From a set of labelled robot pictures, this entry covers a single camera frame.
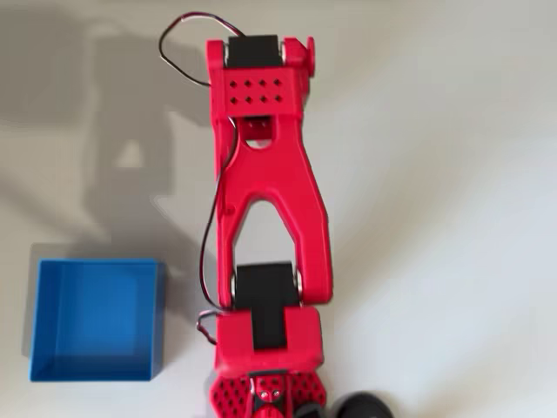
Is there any blue plastic box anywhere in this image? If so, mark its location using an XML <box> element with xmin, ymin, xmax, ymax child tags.
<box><xmin>28</xmin><ymin>258</ymin><xmax>169</xmax><ymax>383</ymax></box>

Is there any black round object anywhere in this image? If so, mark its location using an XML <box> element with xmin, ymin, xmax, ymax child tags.
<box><xmin>332</xmin><ymin>391</ymin><xmax>393</xmax><ymax>418</ymax></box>

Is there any black red servo cable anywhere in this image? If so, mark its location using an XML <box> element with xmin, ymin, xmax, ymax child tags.
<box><xmin>196</xmin><ymin>125</ymin><xmax>239</xmax><ymax>347</ymax></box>

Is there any black red elbow cable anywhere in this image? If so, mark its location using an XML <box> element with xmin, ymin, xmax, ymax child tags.
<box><xmin>158</xmin><ymin>14</ymin><xmax>245</xmax><ymax>88</ymax></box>

